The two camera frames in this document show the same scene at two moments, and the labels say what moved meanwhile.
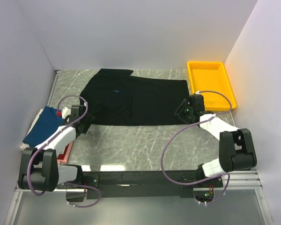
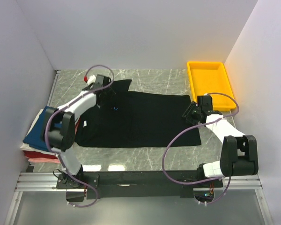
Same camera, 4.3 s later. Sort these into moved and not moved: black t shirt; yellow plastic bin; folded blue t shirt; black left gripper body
Moved: black t shirt; black left gripper body
Not moved: folded blue t shirt; yellow plastic bin
